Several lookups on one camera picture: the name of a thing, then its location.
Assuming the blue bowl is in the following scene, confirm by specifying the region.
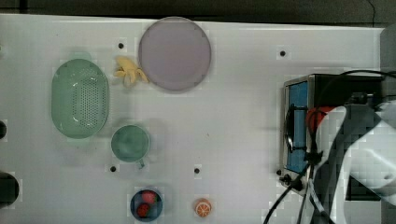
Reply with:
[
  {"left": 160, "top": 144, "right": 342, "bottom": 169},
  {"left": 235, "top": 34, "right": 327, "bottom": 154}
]
[{"left": 130, "top": 189, "right": 163, "bottom": 223}]

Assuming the black toaster oven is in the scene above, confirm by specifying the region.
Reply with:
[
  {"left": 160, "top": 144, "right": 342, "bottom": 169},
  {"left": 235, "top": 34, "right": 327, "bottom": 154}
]
[{"left": 276, "top": 74, "right": 382, "bottom": 187}]

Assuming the red plush strawberry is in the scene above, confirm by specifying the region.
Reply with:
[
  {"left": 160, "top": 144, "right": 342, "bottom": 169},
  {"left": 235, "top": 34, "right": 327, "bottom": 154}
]
[{"left": 142, "top": 190, "right": 157, "bottom": 204}]

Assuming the green mug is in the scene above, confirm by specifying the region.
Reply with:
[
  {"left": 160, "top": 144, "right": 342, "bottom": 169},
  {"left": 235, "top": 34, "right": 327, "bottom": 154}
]
[{"left": 110, "top": 125, "right": 150, "bottom": 169}]

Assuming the orange slice toy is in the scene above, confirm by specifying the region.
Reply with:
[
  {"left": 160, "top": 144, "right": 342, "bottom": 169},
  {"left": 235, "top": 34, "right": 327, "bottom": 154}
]
[{"left": 194, "top": 198, "right": 212, "bottom": 217}]

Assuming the green oval colander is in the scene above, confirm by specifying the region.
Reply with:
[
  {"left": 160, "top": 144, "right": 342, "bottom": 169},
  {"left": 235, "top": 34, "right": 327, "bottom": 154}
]
[{"left": 50, "top": 52, "right": 109, "bottom": 140}]

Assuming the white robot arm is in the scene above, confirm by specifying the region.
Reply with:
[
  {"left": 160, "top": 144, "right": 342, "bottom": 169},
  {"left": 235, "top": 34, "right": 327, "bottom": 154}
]
[{"left": 304, "top": 101, "right": 395, "bottom": 224}]

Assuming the purple round plate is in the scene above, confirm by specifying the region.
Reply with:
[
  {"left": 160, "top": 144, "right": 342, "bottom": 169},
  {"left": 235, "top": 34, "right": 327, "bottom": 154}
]
[{"left": 138, "top": 17, "right": 211, "bottom": 91}]

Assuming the yellow plush banana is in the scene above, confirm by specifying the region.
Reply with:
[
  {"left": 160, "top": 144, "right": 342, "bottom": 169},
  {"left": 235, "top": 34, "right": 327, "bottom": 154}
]
[{"left": 113, "top": 56, "right": 149, "bottom": 87}]

